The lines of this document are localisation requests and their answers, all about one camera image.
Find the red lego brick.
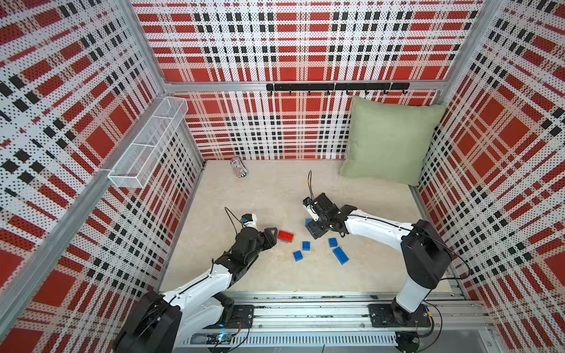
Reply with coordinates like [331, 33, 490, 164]
[277, 230, 294, 244]

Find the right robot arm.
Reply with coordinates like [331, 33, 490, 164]
[303, 193, 455, 315]

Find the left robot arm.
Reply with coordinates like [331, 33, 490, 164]
[112, 227, 278, 352]

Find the metal can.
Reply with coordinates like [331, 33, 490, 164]
[230, 156, 248, 178]

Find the green pillow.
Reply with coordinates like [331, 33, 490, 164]
[339, 96, 447, 186]

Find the green circuit board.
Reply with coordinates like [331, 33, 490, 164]
[205, 332, 231, 346]

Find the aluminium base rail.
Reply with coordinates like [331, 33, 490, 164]
[180, 292, 500, 352]

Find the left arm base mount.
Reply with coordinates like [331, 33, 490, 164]
[206, 305, 255, 329]

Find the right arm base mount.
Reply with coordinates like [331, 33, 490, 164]
[368, 303, 432, 328]

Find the black hook rail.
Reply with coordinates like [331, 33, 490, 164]
[266, 82, 411, 93]

